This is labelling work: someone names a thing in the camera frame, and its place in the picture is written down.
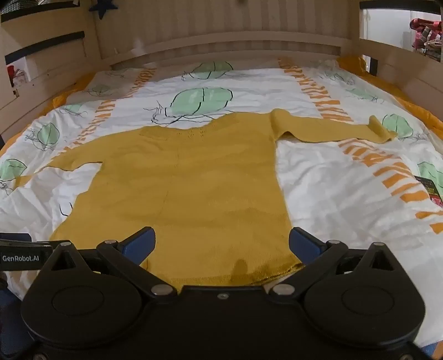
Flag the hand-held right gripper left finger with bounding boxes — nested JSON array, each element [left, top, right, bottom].
[[40, 227, 177, 300]]

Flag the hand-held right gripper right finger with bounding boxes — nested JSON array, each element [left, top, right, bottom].
[[268, 227, 404, 300]]

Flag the mustard yellow knit sweater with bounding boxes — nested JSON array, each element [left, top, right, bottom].
[[35, 108, 397, 288]]

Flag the white leaf-print duvet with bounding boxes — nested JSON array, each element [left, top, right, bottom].
[[0, 57, 443, 350]]

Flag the black printed packet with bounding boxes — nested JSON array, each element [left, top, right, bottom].
[[413, 175, 443, 208]]

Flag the orange bed sheet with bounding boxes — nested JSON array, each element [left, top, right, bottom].
[[0, 55, 443, 153]]

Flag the dark blue star decoration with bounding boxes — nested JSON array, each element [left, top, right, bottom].
[[88, 0, 116, 19]]

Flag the red patterned cloth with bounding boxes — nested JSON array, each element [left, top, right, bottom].
[[408, 17, 443, 54]]

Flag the light wooden bed frame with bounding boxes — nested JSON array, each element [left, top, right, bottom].
[[0, 0, 443, 146]]

